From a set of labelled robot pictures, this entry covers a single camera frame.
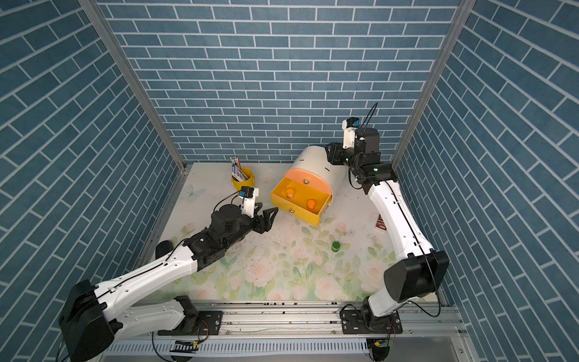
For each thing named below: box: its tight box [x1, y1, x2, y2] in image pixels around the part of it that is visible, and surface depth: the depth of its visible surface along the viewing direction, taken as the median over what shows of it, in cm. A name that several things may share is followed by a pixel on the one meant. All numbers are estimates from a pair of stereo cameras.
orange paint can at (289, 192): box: [285, 187, 295, 199], surface depth 97 cm
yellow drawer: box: [270, 176, 332, 227], surface depth 91 cm
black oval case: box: [155, 240, 174, 260], surface depth 91 cm
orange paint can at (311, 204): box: [306, 199, 316, 212], surface depth 93 cm
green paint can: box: [330, 240, 342, 253], surface depth 91 cm
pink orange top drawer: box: [284, 168, 333, 195], surface depth 88 cm
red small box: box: [375, 213, 387, 231], surface depth 101 cm
